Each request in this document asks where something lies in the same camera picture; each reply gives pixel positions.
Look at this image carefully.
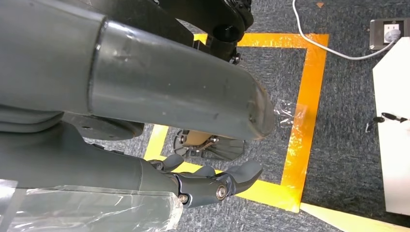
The black robot torso base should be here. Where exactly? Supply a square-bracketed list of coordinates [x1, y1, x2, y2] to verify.
[62, 0, 254, 142]

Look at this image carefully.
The robot leg with black foot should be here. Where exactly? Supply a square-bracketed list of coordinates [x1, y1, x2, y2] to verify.
[173, 129, 246, 162]

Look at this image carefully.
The clear plastic scrap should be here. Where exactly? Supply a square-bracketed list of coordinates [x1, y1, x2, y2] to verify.
[273, 98, 309, 130]

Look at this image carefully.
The yellow floor tape square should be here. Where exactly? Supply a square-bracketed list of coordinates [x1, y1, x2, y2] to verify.
[143, 33, 330, 214]

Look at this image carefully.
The grey floor socket box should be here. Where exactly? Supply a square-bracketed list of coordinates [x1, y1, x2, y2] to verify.
[369, 18, 410, 51]

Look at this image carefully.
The white plug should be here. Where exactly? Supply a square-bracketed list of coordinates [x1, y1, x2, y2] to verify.
[383, 29, 402, 44]

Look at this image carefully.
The white board panel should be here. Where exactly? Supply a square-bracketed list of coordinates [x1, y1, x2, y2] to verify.
[372, 37, 410, 217]

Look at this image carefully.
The white power strip cable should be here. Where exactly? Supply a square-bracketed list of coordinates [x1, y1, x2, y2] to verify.
[292, 0, 398, 61]

